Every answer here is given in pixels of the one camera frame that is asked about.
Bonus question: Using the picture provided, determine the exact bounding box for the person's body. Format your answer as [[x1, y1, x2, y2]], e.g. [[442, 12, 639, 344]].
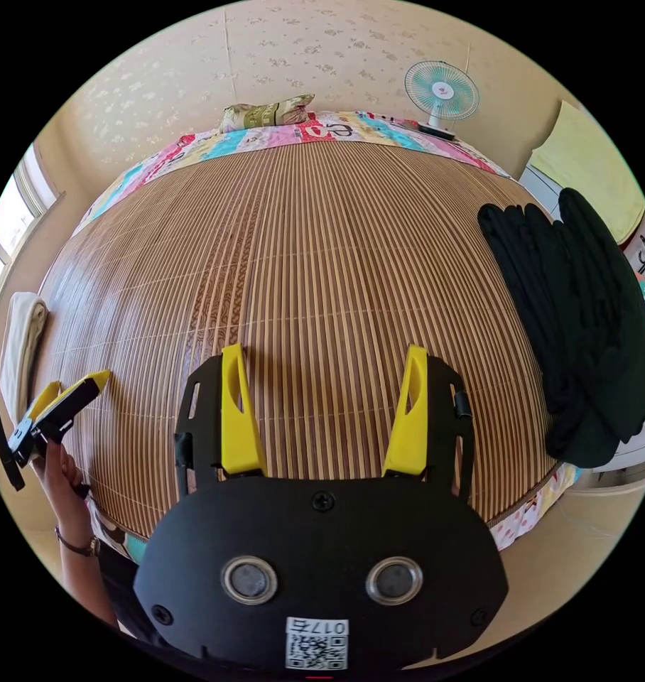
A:
[[85, 498, 166, 649]]

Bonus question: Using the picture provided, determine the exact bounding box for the pile of clothes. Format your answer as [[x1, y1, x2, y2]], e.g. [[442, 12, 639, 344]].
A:
[[476, 187, 645, 470]]

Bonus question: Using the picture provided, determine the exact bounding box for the green patterned pillow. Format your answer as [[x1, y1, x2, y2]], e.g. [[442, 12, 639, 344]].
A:
[[217, 94, 317, 135]]

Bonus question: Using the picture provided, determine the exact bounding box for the folded beige blanket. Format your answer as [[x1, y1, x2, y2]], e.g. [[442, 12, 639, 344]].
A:
[[0, 291, 50, 423]]

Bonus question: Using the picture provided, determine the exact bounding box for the window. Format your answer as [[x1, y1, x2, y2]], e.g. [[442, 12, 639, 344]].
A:
[[0, 142, 63, 322]]

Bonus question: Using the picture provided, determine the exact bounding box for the teal electric fan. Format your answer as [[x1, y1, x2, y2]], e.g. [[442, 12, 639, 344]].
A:
[[403, 59, 481, 143]]

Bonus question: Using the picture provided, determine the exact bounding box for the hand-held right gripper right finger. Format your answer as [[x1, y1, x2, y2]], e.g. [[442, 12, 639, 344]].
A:
[[381, 345, 430, 478]]

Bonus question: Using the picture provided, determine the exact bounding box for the person's left forearm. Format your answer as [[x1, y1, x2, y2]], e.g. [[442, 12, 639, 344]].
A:
[[55, 524, 122, 631]]

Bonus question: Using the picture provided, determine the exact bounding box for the person's left hand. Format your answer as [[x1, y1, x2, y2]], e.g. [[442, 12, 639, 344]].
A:
[[31, 440, 92, 535]]

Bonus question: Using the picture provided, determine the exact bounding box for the yellow cloth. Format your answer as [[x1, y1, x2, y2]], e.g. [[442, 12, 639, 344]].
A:
[[529, 99, 645, 247]]

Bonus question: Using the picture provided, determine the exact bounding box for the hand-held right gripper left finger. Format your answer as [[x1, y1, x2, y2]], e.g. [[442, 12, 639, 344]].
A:
[[220, 343, 268, 477]]

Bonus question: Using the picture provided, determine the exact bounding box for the bed with woven mat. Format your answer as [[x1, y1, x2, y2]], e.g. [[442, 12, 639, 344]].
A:
[[33, 109, 583, 567]]

